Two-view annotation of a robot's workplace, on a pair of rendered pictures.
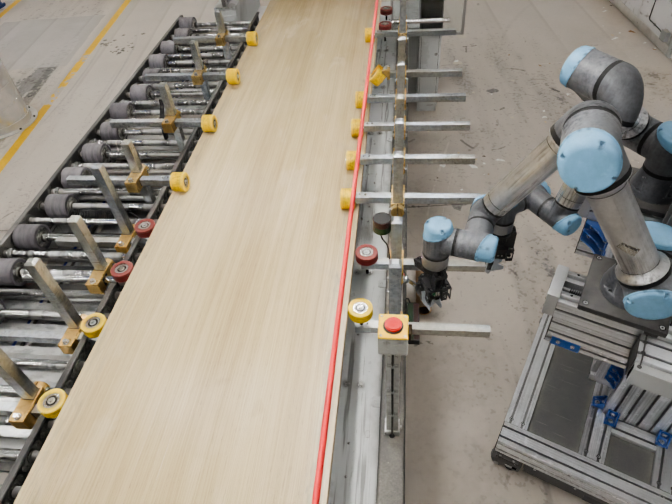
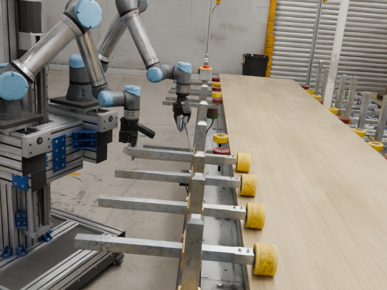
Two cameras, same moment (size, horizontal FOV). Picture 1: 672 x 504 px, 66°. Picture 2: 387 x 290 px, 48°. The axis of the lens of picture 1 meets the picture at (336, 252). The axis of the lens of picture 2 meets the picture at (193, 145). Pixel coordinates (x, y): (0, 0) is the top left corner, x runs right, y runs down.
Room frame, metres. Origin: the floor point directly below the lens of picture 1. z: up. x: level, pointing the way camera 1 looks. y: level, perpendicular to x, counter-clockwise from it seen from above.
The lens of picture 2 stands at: (3.22, -0.57, 1.55)
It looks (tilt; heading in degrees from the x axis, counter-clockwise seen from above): 18 degrees down; 171
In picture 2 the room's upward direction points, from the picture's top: 5 degrees clockwise
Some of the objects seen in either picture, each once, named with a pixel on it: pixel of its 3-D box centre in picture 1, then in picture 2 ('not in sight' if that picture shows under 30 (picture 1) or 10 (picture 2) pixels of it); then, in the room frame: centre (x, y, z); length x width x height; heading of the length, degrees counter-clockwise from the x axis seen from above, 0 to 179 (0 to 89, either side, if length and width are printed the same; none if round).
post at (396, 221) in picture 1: (396, 269); not in sight; (1.22, -0.20, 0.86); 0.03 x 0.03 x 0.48; 80
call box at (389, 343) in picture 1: (393, 335); (205, 74); (0.71, -0.11, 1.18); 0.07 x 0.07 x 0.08; 80
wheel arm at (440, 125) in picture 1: (412, 125); (177, 206); (1.98, -0.40, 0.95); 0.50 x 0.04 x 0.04; 80
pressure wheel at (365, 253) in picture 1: (366, 261); (220, 159); (1.27, -0.11, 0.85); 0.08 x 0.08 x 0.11
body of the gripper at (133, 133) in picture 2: (499, 242); (129, 130); (1.20, -0.55, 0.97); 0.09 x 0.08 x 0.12; 80
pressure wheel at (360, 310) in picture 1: (360, 317); (219, 144); (1.03, -0.06, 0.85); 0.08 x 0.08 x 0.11
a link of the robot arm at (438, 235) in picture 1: (438, 238); (183, 73); (0.99, -0.28, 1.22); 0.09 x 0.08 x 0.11; 65
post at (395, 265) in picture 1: (394, 314); (200, 128); (0.97, -0.16, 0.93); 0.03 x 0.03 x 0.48; 80
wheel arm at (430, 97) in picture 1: (412, 97); (170, 248); (2.23, -0.44, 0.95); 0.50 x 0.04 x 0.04; 80
